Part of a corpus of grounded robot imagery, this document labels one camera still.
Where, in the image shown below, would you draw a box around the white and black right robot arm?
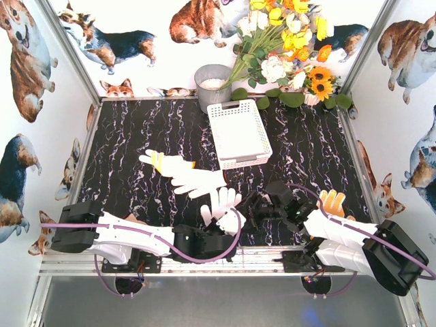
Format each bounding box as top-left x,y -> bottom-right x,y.
236,181 -> 429,296

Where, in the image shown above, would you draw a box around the plain white cotton glove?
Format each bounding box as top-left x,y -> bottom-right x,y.
171,169 -> 227,199

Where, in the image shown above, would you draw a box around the aluminium front rail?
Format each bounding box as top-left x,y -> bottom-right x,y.
39,247 -> 408,276

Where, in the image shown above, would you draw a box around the grey metal bucket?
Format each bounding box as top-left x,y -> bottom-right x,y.
194,64 -> 232,112

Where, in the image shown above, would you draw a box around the white glove with yellow stripes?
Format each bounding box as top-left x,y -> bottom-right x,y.
139,149 -> 196,177

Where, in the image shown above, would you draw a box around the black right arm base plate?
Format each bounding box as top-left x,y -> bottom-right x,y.
273,251 -> 345,273

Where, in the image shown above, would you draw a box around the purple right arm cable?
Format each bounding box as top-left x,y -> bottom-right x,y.
287,183 -> 436,298

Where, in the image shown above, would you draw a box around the white plastic storage basket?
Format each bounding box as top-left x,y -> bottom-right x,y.
207,99 -> 273,170

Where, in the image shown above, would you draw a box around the cream leather glove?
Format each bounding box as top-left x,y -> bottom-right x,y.
123,213 -> 147,225

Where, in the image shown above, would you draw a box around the yellow dotted glove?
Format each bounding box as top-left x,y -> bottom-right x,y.
316,189 -> 356,221

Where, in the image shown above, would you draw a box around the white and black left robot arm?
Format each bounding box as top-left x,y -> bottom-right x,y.
51,200 -> 246,265

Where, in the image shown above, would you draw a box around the artificial flower bouquet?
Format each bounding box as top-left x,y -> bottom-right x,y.
219,1 -> 367,109

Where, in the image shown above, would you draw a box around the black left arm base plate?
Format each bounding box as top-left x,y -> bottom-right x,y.
102,249 -> 162,273

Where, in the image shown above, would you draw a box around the blue dotted white glove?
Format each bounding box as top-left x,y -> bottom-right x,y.
200,187 -> 242,227

